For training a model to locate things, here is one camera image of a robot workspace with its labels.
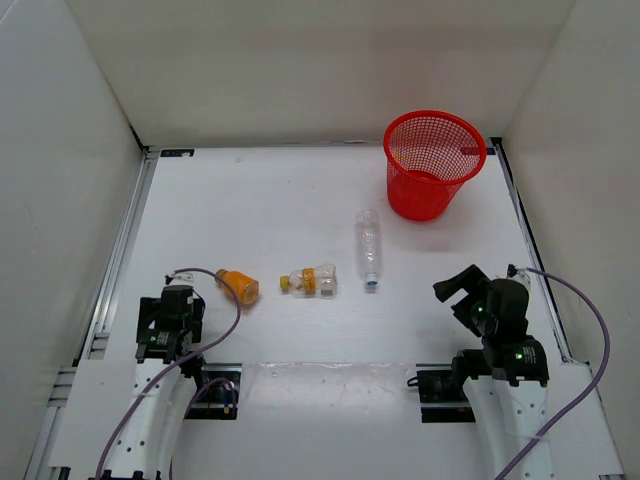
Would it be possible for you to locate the orange plastic bottle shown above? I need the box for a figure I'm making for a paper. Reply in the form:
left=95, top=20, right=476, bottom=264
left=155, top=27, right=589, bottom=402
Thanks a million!
left=216, top=269, right=259, bottom=306

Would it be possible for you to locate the clear bottle with blue cap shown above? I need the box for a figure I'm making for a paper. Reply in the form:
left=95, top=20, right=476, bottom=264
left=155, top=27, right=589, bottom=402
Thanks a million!
left=355, top=209, right=382, bottom=290

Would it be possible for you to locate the clear bottle with yellow cap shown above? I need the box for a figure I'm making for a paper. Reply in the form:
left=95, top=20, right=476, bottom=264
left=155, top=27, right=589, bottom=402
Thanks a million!
left=279, top=263, right=338, bottom=298

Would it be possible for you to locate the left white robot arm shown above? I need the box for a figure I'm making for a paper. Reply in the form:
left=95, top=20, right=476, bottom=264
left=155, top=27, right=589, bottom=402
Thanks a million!
left=49, top=282, right=210, bottom=479

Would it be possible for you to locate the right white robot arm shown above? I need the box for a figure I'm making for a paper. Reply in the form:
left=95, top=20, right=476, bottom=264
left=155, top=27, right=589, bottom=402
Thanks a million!
left=431, top=265, right=555, bottom=479

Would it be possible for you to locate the red mesh plastic bin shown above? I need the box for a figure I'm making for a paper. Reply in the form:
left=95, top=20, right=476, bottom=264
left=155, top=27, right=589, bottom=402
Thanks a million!
left=383, top=110, right=487, bottom=222

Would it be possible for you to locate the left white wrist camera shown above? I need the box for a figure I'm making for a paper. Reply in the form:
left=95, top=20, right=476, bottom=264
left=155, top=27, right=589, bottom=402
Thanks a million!
left=164, top=271, right=192, bottom=286

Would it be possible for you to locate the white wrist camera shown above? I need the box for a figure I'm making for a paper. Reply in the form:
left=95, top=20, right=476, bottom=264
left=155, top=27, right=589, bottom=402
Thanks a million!
left=506, top=264, right=531, bottom=291
left=164, top=271, right=192, bottom=286

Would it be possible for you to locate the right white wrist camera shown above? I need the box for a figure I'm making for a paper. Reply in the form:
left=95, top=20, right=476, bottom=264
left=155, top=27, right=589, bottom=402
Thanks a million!
left=506, top=264, right=531, bottom=291

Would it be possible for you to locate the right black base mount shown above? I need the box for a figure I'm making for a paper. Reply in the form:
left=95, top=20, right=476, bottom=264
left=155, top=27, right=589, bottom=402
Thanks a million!
left=406, top=364, right=475, bottom=424

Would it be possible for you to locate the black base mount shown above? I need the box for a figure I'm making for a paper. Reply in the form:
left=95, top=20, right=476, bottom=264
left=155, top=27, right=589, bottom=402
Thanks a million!
left=185, top=363, right=242, bottom=421
left=406, top=364, right=475, bottom=424

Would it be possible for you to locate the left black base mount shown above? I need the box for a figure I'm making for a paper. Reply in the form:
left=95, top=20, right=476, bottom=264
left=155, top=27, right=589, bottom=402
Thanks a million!
left=185, top=363, right=242, bottom=421

